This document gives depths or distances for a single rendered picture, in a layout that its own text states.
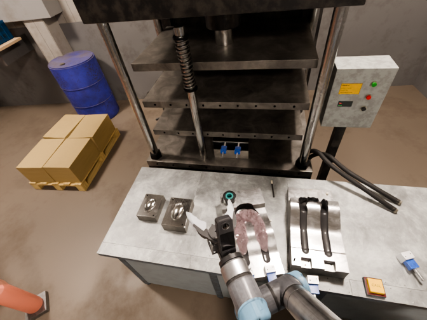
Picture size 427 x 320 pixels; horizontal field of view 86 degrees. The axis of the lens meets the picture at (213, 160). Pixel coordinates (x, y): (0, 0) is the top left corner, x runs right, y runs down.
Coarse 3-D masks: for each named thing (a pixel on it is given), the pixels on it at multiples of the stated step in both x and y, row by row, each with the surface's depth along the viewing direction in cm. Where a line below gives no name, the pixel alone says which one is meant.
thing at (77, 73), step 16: (48, 64) 325; (64, 64) 318; (80, 64) 315; (96, 64) 337; (64, 80) 322; (80, 80) 325; (96, 80) 340; (80, 96) 340; (96, 96) 349; (112, 96) 380; (80, 112) 364; (96, 112) 363; (112, 112) 382
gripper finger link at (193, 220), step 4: (188, 212) 74; (188, 216) 73; (192, 216) 72; (192, 220) 71; (196, 220) 71; (200, 220) 71; (192, 224) 71; (196, 224) 70; (200, 224) 70; (204, 224) 70; (200, 228) 69; (204, 228) 69
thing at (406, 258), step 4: (404, 252) 115; (408, 252) 115; (396, 256) 118; (400, 256) 116; (404, 256) 114; (408, 256) 114; (412, 256) 114; (400, 260) 116; (404, 260) 114; (408, 260) 114; (412, 260) 114; (404, 264) 115; (408, 264) 113; (412, 264) 112; (416, 264) 112; (408, 268) 113; (412, 268) 111; (416, 268) 112; (416, 272) 111; (420, 276) 109
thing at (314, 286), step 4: (308, 276) 112; (312, 276) 112; (316, 276) 112; (308, 280) 111; (312, 280) 111; (316, 280) 111; (312, 284) 111; (316, 284) 111; (312, 288) 110; (316, 288) 110; (312, 292) 109; (316, 292) 109
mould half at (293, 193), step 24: (288, 192) 146; (312, 192) 144; (288, 216) 137; (312, 216) 128; (336, 216) 125; (288, 240) 130; (312, 240) 121; (336, 240) 120; (312, 264) 113; (336, 264) 112
